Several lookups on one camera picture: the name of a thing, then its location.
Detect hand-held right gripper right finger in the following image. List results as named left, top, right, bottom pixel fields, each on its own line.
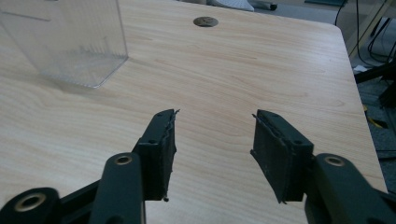
left=249, top=108, right=315, bottom=204

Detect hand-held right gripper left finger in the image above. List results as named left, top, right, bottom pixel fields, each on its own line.
left=132, top=108, right=181, bottom=203

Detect yellow black tool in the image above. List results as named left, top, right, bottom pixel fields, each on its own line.
left=361, top=104, right=389, bottom=130

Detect black metal stand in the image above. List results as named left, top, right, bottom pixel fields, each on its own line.
left=354, top=60, right=396, bottom=110

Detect clear plastic box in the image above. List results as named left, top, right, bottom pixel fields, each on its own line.
left=0, top=0, right=130, bottom=90

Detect black cylinder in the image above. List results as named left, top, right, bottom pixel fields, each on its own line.
left=248, top=0, right=278, bottom=12

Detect white keyboard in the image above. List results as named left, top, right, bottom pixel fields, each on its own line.
left=206, top=0, right=255, bottom=13

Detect black cable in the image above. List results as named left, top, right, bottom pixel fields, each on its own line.
left=334, top=0, right=396, bottom=68

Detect round cable grommet cover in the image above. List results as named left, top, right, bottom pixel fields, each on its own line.
left=192, top=16, right=219, bottom=28

